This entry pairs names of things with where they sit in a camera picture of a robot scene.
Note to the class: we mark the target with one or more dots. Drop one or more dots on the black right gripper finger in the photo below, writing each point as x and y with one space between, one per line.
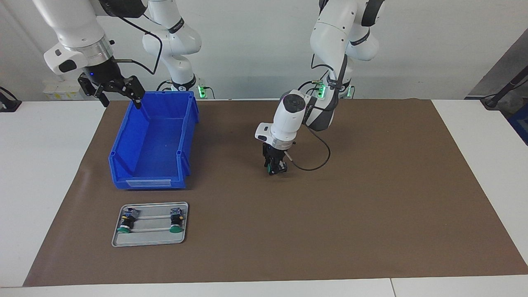
102 100
135 90

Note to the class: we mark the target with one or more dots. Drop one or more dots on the black stand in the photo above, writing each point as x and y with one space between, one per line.
493 101

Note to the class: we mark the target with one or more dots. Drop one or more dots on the brown table mat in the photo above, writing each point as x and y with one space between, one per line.
330 227

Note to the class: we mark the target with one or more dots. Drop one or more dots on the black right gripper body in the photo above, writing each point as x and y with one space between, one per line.
101 76

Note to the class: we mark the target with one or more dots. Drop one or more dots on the blue plastic storage bin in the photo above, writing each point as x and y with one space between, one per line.
156 156

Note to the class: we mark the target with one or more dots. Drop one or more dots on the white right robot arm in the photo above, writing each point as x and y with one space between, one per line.
70 24

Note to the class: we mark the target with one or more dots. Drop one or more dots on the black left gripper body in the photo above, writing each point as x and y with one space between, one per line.
272 152

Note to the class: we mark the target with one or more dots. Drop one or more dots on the green lit base connector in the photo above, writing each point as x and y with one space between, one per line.
201 90
319 91

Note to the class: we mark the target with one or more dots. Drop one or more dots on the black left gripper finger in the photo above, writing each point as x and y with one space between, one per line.
268 161
282 166

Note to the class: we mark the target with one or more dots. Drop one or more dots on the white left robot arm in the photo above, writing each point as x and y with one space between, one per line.
330 33

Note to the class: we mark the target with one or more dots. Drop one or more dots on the black table clamp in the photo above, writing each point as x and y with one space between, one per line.
8 105

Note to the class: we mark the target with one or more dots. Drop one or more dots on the green push button switch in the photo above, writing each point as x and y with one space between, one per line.
126 222
176 222
270 168

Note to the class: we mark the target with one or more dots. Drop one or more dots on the blue crate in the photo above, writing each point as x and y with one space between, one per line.
522 123

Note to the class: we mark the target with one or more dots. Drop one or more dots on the grey metal tray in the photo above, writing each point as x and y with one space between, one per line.
152 235

